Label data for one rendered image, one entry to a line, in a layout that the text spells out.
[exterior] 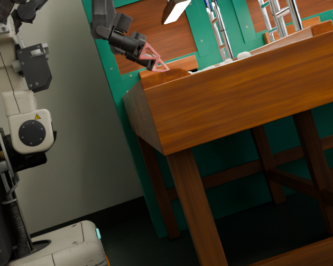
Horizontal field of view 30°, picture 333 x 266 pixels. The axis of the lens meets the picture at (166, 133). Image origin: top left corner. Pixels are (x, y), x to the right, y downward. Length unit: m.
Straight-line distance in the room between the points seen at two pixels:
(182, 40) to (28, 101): 1.10
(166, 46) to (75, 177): 1.24
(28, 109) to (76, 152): 1.65
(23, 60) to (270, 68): 1.25
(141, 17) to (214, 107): 1.91
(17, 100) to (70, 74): 1.65
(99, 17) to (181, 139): 1.08
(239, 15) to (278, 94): 1.91
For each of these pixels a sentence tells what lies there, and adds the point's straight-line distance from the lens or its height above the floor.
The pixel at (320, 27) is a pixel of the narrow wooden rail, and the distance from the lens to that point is 1.55.
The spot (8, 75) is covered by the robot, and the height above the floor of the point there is 0.97.
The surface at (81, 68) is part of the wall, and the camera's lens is 4.14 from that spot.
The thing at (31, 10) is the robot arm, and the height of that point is 1.23.
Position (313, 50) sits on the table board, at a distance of 1.51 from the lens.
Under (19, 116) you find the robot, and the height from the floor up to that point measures 0.80.
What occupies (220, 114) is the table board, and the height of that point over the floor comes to 0.63.
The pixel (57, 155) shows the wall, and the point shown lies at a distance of 4.12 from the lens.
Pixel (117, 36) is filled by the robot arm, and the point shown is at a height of 0.98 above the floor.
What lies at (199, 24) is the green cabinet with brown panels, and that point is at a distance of 3.33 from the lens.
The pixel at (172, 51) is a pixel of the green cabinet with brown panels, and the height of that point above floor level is 0.91.
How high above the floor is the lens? 0.72
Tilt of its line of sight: 3 degrees down
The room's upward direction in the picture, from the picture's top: 18 degrees counter-clockwise
